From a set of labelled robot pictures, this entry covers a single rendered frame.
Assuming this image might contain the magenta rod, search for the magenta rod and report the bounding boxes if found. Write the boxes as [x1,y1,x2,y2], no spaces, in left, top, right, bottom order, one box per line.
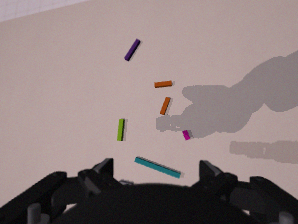
[182,130,190,140]

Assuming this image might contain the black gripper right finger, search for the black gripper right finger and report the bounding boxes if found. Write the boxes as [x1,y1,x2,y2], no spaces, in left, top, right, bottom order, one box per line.
[184,160,298,224]

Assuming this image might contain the purple rod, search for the purple rod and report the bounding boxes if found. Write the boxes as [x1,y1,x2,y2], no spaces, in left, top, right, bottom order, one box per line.
[124,39,141,62]

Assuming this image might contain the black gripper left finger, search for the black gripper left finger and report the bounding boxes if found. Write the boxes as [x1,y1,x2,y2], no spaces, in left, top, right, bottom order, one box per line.
[0,158,130,224]

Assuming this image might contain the lime green rectangular bar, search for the lime green rectangular bar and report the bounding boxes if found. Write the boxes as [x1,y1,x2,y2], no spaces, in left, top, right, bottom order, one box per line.
[117,119,125,141]

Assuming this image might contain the orange rod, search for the orange rod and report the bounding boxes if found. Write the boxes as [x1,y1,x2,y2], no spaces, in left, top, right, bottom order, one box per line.
[160,97,170,115]
[154,81,172,88]

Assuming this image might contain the turquoise rod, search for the turquoise rod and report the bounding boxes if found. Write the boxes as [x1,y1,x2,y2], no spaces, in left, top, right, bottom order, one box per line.
[135,157,180,179]

